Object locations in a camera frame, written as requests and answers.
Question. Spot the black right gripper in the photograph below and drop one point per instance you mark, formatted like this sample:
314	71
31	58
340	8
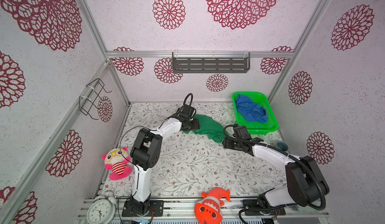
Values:
226	143

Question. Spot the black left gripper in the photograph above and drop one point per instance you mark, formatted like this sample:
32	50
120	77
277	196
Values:
196	124

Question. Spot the green tank top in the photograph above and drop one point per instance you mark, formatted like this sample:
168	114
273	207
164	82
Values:
209	128

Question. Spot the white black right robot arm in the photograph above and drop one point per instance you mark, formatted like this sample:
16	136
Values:
305	184

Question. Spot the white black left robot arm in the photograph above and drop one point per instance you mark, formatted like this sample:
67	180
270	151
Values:
145	154

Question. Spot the blue tank top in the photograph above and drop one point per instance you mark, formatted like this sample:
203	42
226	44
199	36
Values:
251	111

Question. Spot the bright green plastic basket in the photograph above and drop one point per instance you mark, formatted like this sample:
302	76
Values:
256	127

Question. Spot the teal green cup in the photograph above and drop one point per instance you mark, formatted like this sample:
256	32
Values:
282	146

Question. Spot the red fish plush toy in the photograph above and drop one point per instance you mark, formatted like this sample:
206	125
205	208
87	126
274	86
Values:
208	210

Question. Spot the pink striped plush toy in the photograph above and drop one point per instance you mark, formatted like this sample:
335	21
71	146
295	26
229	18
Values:
117	160

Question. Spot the white alarm clock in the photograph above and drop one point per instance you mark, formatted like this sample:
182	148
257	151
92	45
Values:
102	211

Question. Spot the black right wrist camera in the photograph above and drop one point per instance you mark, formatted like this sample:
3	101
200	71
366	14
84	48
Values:
241	132

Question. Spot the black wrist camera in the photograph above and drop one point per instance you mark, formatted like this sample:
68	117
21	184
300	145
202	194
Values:
186	112
241	132

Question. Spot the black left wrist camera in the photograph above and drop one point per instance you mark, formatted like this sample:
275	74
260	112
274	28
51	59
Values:
186	112

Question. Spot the dark grey wall shelf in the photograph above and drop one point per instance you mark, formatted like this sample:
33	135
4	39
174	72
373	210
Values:
212	65

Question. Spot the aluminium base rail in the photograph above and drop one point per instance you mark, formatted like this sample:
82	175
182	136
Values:
181	211

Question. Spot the black wire wall rack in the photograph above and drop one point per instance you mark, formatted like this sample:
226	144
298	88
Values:
89	101

